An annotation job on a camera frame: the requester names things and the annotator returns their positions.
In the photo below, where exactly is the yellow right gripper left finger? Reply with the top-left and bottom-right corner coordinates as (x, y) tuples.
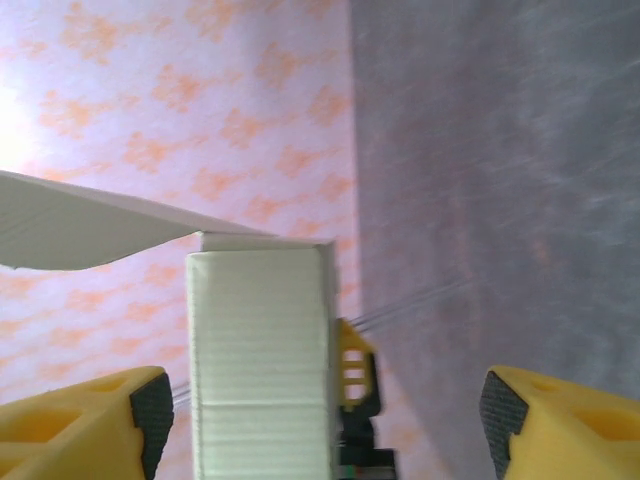
(0, 365), (175, 480)

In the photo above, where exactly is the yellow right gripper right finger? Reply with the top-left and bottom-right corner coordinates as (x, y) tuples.
(478, 364), (640, 480)

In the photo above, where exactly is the light green paper box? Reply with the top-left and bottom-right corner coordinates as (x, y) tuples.
(0, 169), (342, 480)

